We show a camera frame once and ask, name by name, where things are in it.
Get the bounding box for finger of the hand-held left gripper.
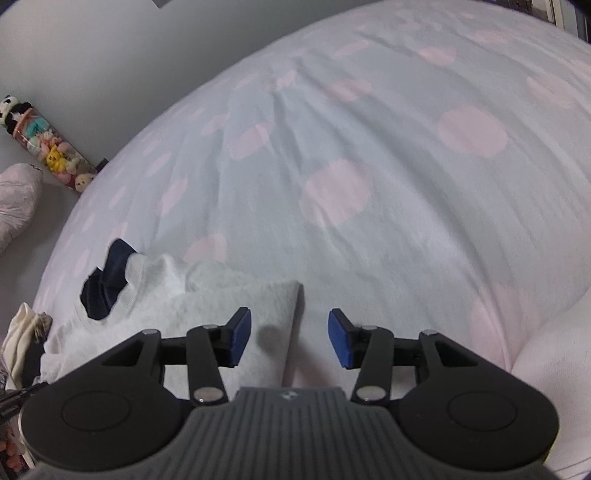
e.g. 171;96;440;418
0;382;48;414

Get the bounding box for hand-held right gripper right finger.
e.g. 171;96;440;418
328;308;477;408

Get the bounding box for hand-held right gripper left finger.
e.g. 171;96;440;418
100;307;253;408

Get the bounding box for white printed sweatshirt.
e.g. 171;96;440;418
41;237;302;402

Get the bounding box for black garment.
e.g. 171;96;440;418
21;342;48;385

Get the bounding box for cream garment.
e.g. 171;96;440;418
2;302;52;391

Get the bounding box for bed with pink dotted sheet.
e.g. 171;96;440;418
32;0;591;480

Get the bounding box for cream cloth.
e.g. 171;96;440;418
510;302;591;480

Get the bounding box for clear tube of plush toys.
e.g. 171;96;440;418
7;106;99;193

